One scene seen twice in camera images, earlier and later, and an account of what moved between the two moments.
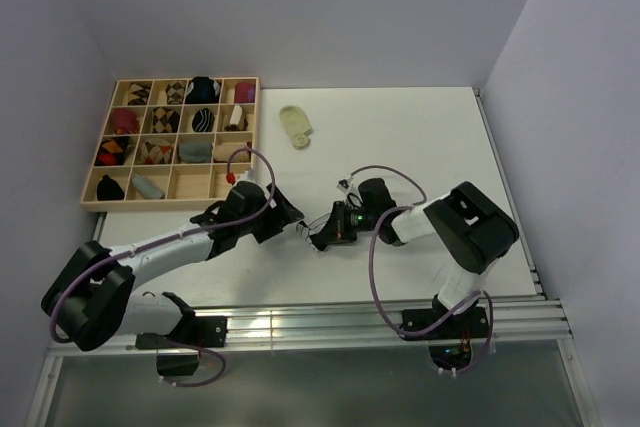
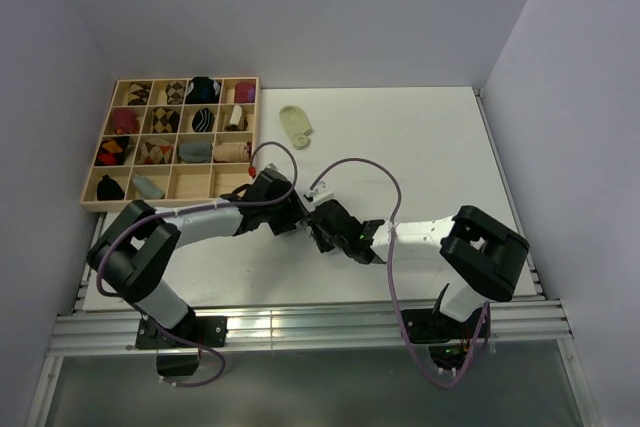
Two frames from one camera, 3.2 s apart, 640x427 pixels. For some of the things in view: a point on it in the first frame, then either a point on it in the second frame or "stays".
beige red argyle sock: x=156 y=151 stays
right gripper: x=337 y=228 to x=327 y=247
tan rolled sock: x=224 y=151 stays
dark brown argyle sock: x=165 y=120 stays
